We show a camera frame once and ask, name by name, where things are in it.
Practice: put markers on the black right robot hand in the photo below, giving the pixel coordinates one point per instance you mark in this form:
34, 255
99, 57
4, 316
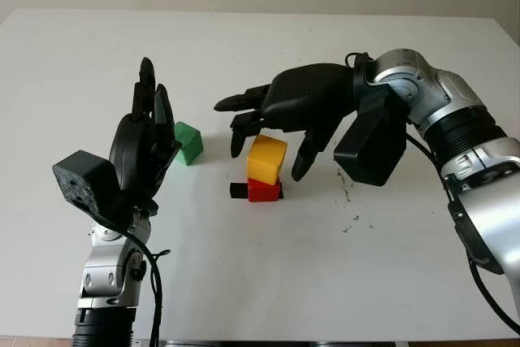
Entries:
308, 95

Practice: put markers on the green block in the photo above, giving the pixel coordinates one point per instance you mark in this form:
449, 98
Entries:
189, 141

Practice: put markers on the yellow block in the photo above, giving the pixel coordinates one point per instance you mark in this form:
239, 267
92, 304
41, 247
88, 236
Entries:
266, 158

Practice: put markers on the black tape strip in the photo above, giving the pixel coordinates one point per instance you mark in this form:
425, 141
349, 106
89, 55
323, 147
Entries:
238, 191

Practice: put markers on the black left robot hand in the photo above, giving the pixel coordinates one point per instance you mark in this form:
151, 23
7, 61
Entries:
134, 152

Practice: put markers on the red block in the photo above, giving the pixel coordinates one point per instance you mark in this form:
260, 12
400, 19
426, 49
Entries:
263, 192

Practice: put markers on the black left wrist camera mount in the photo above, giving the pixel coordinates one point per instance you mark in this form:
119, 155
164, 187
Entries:
81, 180

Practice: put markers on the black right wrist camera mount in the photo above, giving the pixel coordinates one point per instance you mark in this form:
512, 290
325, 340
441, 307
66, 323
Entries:
373, 148

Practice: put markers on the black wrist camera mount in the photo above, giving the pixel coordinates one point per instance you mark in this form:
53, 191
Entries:
81, 180
373, 148

